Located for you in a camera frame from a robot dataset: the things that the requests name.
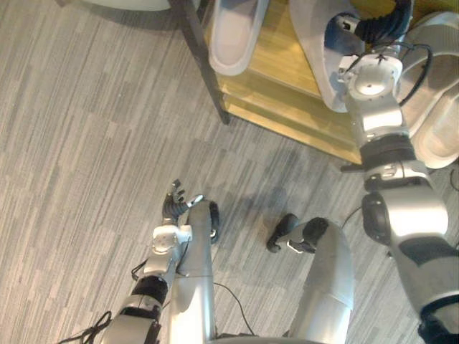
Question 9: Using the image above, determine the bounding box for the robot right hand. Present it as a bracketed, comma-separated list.
[335, 0, 415, 45]

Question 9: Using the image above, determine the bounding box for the silver robot leg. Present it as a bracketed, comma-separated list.
[161, 199, 217, 344]
[286, 217, 356, 344]

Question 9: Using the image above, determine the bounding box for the thin black floor cable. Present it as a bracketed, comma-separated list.
[340, 206, 364, 230]
[212, 282, 256, 336]

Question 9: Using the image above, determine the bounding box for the dark robot left foot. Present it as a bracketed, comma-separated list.
[208, 201, 222, 246]

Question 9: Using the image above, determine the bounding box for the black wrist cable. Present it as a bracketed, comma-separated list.
[130, 259, 149, 282]
[389, 42, 435, 108]

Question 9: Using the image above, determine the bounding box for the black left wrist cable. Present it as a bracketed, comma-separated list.
[130, 259, 149, 282]

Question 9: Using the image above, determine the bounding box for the white slipper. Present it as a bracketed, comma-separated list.
[208, 0, 270, 77]
[288, 0, 366, 114]
[394, 11, 459, 170]

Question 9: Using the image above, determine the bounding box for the silver robot left leg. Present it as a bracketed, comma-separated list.
[161, 199, 217, 344]

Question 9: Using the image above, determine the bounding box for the dark robot right foot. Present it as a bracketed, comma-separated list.
[265, 213, 301, 254]

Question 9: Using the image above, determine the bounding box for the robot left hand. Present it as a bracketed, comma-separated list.
[161, 179, 205, 226]

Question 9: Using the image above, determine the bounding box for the silver robot right leg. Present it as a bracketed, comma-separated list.
[286, 217, 356, 344]

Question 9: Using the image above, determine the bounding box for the dark robot foot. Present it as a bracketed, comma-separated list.
[208, 201, 222, 246]
[265, 213, 301, 254]

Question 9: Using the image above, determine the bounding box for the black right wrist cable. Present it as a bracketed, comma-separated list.
[389, 42, 435, 108]

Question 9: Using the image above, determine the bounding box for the wooden shoe rack dark frame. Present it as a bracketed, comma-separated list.
[168, 0, 459, 173]

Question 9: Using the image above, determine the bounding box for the black looped cable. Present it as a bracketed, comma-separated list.
[57, 310, 113, 344]

